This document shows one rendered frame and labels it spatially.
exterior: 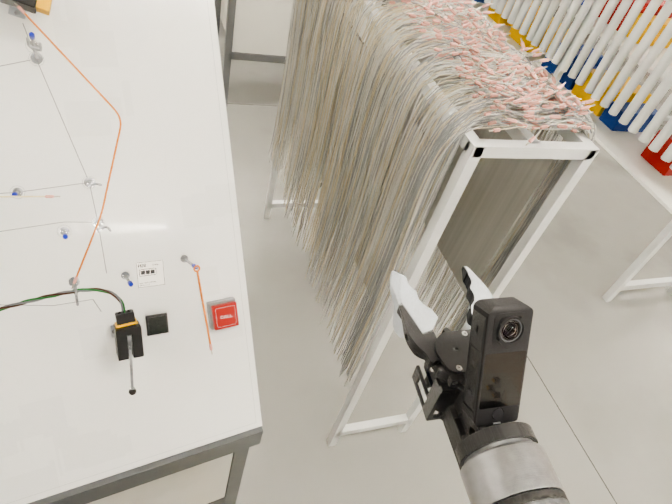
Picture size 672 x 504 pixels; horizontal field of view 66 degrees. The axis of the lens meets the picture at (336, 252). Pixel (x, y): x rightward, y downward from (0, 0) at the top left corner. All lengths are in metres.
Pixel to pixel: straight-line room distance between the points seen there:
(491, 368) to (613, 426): 2.45
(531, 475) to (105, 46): 0.91
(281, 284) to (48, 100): 1.81
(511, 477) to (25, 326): 0.84
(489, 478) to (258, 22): 3.37
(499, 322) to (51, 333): 0.82
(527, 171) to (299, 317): 1.39
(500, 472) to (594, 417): 2.41
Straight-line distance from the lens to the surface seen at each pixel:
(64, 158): 1.02
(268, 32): 3.68
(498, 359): 0.47
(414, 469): 2.28
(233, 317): 1.08
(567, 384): 2.90
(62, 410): 1.12
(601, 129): 3.68
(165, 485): 1.42
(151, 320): 1.06
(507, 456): 0.47
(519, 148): 1.22
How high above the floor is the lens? 1.97
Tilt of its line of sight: 43 degrees down
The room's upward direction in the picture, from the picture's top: 18 degrees clockwise
